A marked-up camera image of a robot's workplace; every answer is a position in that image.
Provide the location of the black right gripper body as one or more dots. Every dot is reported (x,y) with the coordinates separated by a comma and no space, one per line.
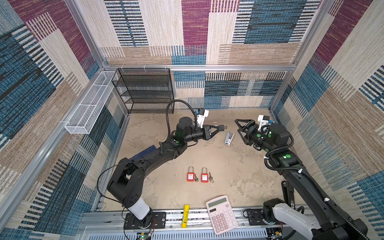
(252,136)

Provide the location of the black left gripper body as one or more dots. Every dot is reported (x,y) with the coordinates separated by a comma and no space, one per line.
(205,137)

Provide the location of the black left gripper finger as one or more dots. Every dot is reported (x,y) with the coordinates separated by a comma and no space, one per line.
(213,133)
(217,127)

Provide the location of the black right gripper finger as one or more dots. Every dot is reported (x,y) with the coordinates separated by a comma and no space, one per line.
(243,132)
(245,123)

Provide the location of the red padlock with label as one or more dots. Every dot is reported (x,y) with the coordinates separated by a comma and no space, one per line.
(190,174)

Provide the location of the small black padlock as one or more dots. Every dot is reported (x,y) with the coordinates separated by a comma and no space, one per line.
(216,123)

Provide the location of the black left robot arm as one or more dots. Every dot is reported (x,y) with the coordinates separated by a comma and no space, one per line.
(127,181)

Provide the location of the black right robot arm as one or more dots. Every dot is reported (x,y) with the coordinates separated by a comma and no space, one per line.
(331,222)

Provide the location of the grey stapler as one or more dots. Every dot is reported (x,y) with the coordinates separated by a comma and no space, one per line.
(229,138)

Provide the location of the dark blue book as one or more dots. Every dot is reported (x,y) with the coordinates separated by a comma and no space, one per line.
(144,152)

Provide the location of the black mesh shelf rack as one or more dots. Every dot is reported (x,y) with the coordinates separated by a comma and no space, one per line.
(145,91)

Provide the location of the yellow marker pen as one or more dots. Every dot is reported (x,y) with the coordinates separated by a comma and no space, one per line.
(185,216)

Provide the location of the pink calculator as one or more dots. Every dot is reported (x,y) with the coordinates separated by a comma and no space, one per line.
(221,215)

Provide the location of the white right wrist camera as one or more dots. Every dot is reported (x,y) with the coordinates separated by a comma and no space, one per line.
(263,121)

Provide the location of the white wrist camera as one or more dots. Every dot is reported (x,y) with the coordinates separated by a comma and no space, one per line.
(263,121)
(201,115)

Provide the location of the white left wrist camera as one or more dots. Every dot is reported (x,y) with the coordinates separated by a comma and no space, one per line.
(201,115)

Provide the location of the white wire mesh basket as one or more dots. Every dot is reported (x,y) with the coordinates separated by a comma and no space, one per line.
(87,112)

